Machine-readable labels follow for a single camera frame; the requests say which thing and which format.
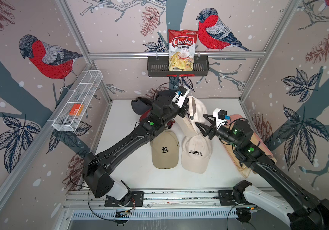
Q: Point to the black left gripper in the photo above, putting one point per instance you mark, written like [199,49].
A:
[183,109]

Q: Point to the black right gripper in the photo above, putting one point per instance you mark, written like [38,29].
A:
[213,131]

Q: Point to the red baseball cap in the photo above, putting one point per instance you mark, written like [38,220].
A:
[147,114]

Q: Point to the cream Colorado baseball cap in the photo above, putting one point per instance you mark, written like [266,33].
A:
[196,153]

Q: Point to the khaki baseball cap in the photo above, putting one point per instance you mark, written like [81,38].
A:
[165,150]

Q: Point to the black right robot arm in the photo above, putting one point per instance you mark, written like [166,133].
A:
[298,208]

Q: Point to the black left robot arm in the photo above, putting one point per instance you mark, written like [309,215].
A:
[97,169]

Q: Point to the dark grey baseball cap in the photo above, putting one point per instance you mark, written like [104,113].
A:
[141,105]

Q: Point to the Chuba cassava chips bag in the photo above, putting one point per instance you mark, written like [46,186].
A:
[182,45]

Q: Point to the orange box in basket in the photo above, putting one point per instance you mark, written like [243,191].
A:
[76,109]

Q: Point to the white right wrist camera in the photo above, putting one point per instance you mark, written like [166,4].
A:
[221,117]

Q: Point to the black wall basket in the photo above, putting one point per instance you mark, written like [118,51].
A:
[158,67]

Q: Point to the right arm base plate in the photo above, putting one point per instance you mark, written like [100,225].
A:
[226,199]

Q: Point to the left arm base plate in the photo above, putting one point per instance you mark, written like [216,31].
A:
[132,199]

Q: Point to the white wire wall basket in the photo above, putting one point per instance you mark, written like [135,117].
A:
[82,94]

